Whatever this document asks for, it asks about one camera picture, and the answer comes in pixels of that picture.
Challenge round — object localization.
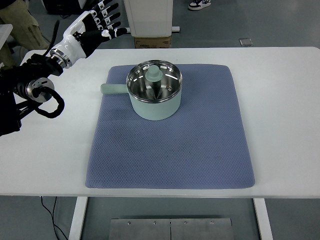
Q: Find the white pedestal cabinet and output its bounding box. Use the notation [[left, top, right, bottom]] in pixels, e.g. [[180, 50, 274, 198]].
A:
[[124, 0, 181, 38]]

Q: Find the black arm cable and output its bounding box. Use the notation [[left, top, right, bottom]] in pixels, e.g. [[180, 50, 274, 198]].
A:
[[33, 19, 66, 119]]

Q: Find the black equipment case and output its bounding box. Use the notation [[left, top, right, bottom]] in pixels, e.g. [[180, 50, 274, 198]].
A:
[[41, 0, 98, 15]]

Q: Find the green pot with handle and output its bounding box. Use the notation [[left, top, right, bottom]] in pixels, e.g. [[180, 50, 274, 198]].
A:
[[100, 59, 183, 122]]

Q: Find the white table frame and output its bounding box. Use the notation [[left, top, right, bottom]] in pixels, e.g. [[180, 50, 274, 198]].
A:
[[68, 196, 274, 240]]

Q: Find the metal base plate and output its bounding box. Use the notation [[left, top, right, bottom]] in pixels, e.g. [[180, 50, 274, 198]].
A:
[[108, 218, 235, 240]]

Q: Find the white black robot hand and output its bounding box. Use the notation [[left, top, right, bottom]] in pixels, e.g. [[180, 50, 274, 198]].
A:
[[49, 0, 127, 69]]

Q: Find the grey floor socket plate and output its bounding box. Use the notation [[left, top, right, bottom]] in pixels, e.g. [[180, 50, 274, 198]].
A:
[[239, 38, 254, 47]]

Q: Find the black white sneaker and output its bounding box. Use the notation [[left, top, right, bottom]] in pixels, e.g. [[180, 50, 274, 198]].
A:
[[188, 0, 212, 11]]

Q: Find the blue textured mat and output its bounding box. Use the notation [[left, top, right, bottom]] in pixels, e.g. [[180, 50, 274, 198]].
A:
[[85, 64, 255, 190]]

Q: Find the person in khaki trousers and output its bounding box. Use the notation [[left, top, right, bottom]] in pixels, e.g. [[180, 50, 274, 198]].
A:
[[0, 0, 51, 71]]

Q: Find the cardboard box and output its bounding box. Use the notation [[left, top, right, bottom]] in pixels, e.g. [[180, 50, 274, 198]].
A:
[[134, 36, 172, 49]]

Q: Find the white side table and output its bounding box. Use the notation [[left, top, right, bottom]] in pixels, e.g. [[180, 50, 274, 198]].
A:
[[0, 24, 13, 49]]

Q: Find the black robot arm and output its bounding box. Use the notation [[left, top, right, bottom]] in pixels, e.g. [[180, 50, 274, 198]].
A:
[[0, 54, 67, 136]]

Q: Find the black floor cable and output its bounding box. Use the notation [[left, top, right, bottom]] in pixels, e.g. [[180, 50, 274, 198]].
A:
[[40, 196, 69, 240]]

